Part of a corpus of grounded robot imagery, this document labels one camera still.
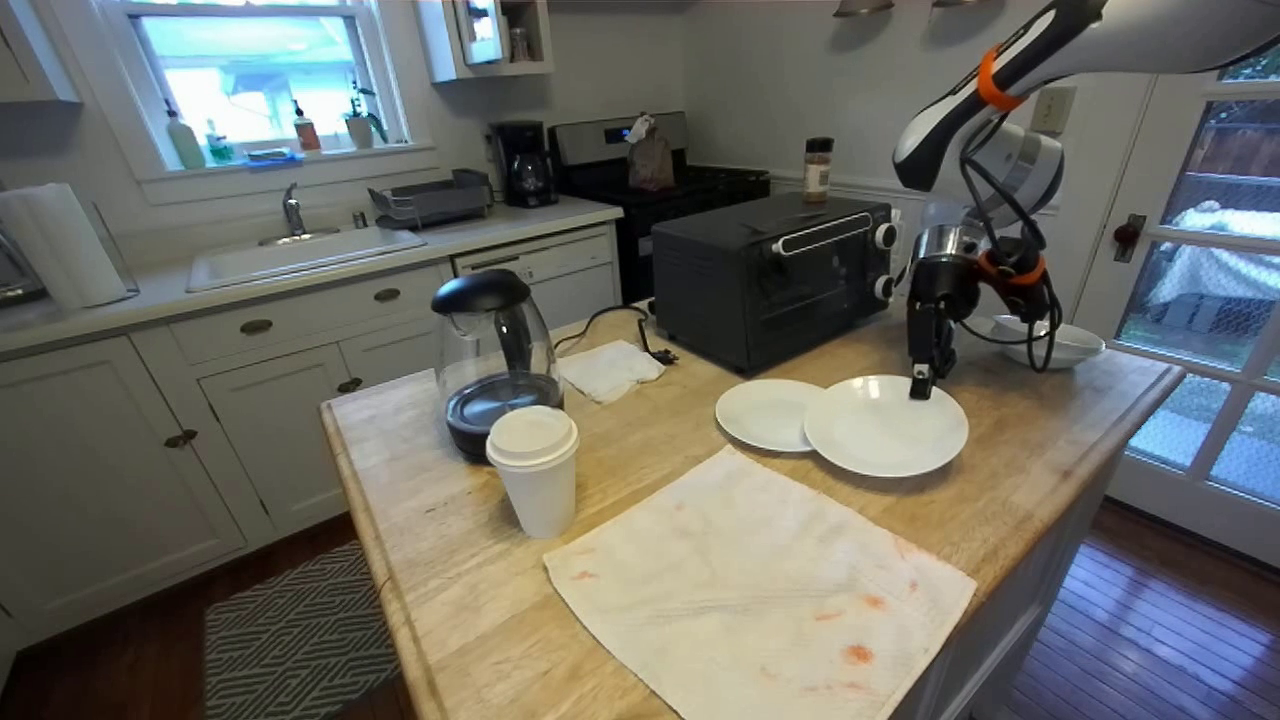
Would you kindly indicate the glass electric kettle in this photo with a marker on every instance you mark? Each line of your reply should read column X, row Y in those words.
column 498, row 384

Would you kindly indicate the spice jar with black lid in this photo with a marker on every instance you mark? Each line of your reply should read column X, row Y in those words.
column 817, row 169

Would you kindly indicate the white glass panel door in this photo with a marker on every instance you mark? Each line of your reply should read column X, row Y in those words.
column 1202, row 280

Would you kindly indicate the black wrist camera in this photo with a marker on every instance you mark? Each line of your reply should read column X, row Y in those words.
column 1018, row 289

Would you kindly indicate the white wooden-top kitchen island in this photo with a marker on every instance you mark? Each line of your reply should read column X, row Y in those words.
column 442, row 572

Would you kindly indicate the white framed kitchen window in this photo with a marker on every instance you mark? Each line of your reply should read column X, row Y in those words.
column 252, row 75

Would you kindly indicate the small teal bottle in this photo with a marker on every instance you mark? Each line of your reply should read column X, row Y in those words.
column 222, row 146

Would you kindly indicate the white kitchen sink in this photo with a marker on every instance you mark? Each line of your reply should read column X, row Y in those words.
column 300, row 252

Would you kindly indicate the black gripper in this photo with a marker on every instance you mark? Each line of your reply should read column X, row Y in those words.
column 942, row 284

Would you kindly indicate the blue sponge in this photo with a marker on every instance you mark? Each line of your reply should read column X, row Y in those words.
column 274, row 161

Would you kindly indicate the large white plate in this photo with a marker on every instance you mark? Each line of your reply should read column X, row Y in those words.
column 887, row 430

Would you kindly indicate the white kitchen counter cabinet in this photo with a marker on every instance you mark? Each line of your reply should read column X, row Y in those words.
column 123, row 455

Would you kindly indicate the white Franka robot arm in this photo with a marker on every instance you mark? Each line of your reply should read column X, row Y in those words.
column 1015, row 65

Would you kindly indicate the small white plate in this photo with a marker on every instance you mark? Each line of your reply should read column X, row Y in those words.
column 761, row 415

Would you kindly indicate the white soap bottle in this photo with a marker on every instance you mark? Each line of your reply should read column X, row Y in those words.
column 185, row 146

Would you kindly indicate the white wall light switch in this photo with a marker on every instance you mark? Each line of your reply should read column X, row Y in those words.
column 1053, row 111

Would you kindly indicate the white shallow bowl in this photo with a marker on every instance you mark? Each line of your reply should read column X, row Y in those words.
column 1070, row 342

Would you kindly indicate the white folded napkin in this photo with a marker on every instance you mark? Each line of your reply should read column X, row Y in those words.
column 604, row 369

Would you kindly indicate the white wall cabinet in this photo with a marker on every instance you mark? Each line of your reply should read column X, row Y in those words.
column 483, row 39

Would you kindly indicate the white lidded paper cup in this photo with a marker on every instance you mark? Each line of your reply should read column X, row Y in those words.
column 536, row 473

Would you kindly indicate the metal dish rack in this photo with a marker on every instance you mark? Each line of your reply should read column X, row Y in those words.
column 429, row 200

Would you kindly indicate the black kitchen stove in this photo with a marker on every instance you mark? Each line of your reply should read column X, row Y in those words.
column 693, row 187

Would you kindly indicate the brown paper bag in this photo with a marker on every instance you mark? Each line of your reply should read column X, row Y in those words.
column 651, row 161

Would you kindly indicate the white paper towel roll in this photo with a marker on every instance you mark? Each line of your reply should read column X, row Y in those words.
column 64, row 245

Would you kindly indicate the black toaster oven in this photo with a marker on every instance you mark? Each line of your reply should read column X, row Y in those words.
column 746, row 284

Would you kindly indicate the stained white cloth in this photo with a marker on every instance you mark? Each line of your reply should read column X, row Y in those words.
column 753, row 601

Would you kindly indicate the black coffee maker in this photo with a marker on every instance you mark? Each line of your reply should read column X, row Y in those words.
column 524, row 165

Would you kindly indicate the chrome sink faucet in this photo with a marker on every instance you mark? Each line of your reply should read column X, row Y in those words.
column 291, row 209

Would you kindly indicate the grey patterned floor rug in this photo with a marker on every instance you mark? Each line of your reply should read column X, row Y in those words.
column 300, row 642

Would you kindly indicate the jar with green plant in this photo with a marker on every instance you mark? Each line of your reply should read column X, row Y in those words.
column 361, row 122

